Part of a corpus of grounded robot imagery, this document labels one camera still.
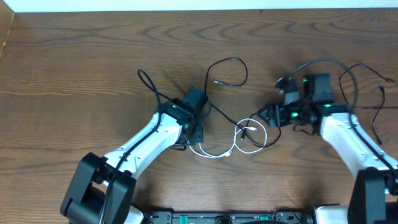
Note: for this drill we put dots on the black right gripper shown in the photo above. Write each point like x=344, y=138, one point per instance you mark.
x=273, y=115

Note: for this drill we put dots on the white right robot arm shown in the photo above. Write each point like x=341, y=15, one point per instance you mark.
x=374, y=171

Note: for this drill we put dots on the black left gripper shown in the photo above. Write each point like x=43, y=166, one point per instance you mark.
x=196, y=134

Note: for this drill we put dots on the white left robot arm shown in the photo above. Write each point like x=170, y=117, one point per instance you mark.
x=102, y=188

